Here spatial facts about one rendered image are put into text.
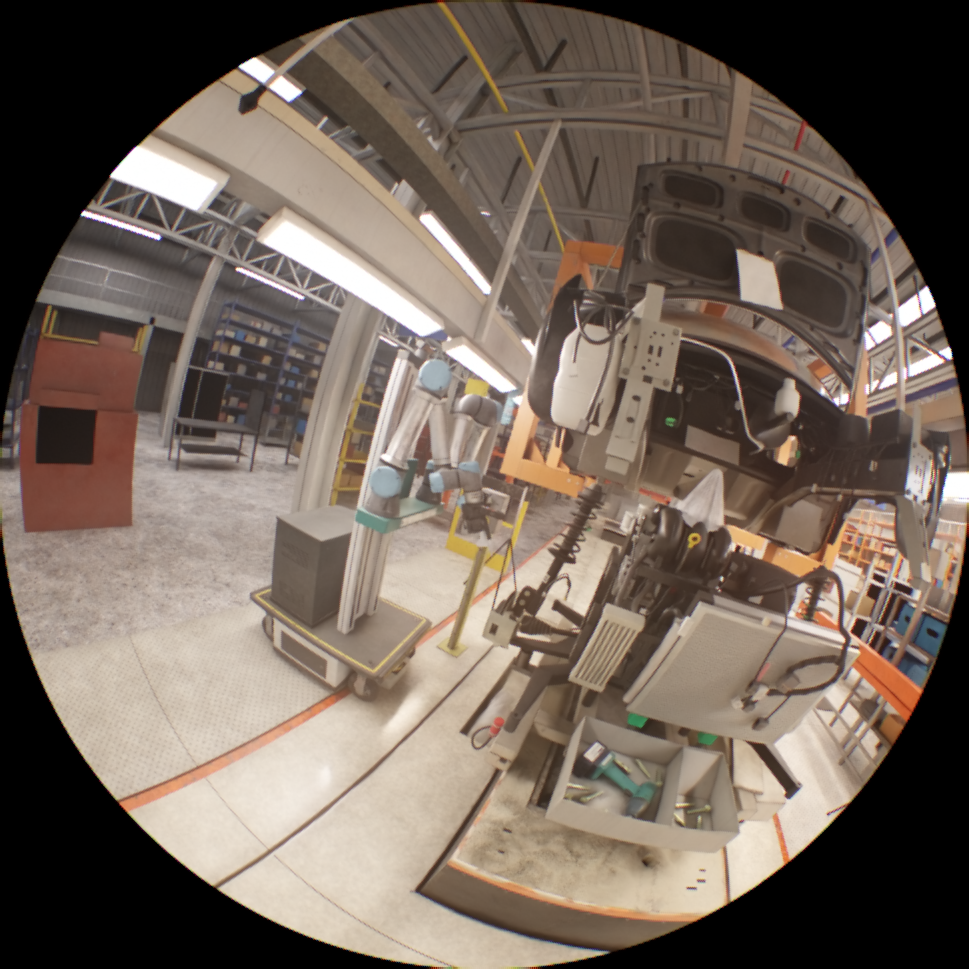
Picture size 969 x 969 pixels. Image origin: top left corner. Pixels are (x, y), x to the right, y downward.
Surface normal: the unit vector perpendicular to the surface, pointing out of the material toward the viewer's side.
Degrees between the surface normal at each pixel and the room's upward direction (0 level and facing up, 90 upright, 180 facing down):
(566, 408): 90
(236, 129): 90
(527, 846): 0
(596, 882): 0
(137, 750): 0
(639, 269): 114
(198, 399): 90
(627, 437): 57
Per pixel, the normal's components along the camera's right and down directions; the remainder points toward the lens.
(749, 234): -0.46, 0.45
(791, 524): -0.38, 0.00
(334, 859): 0.28, -0.95
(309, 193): 0.88, 0.31
